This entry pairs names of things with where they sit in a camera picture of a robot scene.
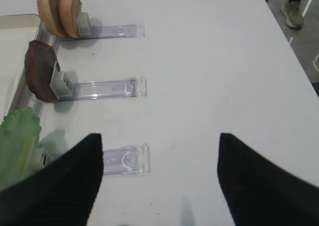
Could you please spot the upright brown meat patty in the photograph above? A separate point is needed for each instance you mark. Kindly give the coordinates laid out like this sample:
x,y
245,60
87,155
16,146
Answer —
x,y
39,62

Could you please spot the near bun half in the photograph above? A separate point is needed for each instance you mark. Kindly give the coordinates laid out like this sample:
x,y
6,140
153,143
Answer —
x,y
68,12

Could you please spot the grey sneaker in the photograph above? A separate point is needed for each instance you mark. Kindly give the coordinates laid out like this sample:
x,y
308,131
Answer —
x,y
292,14

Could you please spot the grey bun pusher block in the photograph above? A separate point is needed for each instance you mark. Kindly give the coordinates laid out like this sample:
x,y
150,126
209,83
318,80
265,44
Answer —
x,y
83,24

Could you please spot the upright green lettuce leaf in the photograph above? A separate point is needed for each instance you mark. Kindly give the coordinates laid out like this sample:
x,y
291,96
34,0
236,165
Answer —
x,y
19,134

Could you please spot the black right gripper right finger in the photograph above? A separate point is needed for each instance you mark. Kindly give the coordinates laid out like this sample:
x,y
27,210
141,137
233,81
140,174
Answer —
x,y
259,193

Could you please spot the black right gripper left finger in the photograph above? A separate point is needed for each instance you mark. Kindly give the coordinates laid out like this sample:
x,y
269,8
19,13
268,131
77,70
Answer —
x,y
61,194

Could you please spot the grey patty pusher block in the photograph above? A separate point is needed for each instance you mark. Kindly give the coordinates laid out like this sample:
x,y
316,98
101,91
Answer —
x,y
61,85

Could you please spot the far bun half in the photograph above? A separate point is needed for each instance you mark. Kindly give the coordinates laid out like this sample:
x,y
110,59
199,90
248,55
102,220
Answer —
x,y
49,15

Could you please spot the clear patty holder rail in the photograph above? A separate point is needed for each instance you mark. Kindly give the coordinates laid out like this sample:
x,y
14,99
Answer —
x,y
129,87

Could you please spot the clear bun holder rail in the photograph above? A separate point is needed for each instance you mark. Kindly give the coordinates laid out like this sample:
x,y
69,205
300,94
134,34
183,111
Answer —
x,y
98,32

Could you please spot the clear lettuce holder rail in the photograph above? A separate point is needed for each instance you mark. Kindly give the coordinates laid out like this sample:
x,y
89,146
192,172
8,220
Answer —
x,y
129,160

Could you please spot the grey lettuce pusher block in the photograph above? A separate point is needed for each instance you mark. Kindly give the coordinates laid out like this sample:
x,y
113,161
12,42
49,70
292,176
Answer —
x,y
40,158

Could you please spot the bun half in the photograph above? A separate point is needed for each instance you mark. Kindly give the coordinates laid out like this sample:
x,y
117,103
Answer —
x,y
49,15
68,12

